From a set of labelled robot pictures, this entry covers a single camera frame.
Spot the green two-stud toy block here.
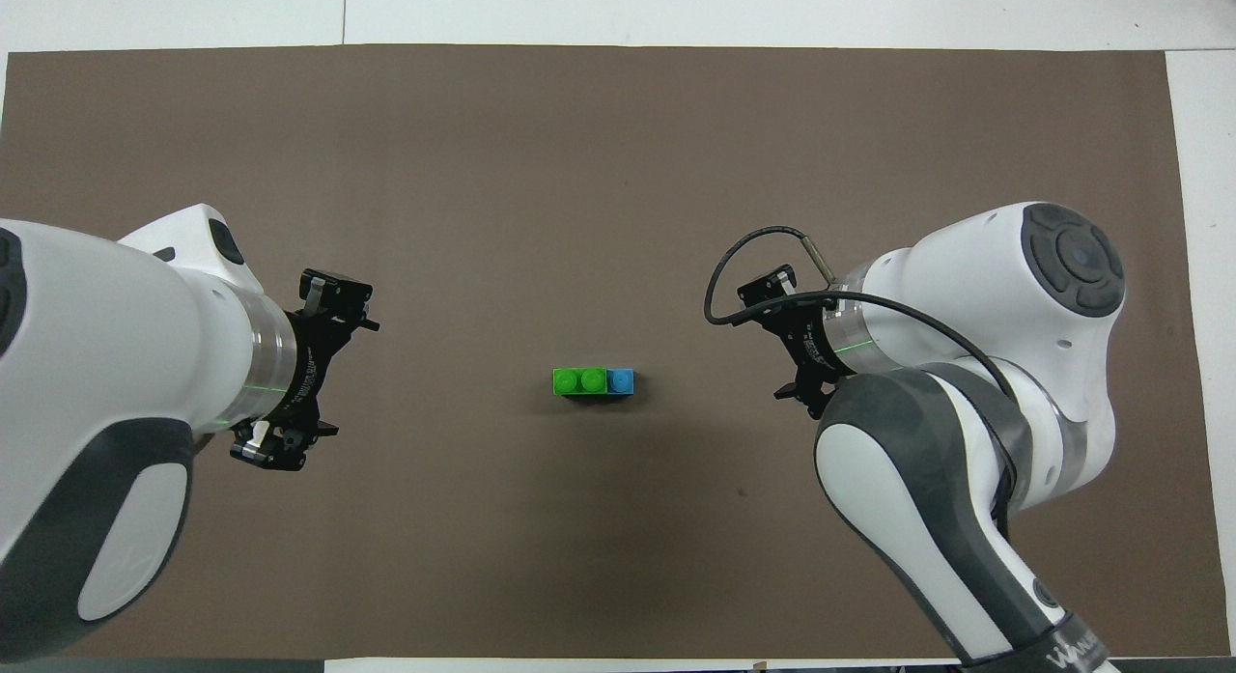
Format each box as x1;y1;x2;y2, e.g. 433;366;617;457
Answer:
552;366;609;397

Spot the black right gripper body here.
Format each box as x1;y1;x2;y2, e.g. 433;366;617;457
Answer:
782;290;857;396

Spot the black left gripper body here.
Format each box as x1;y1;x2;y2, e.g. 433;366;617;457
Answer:
278;309;340;427

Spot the brown table mat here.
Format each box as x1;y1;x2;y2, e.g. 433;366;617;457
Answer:
0;43;1233;661

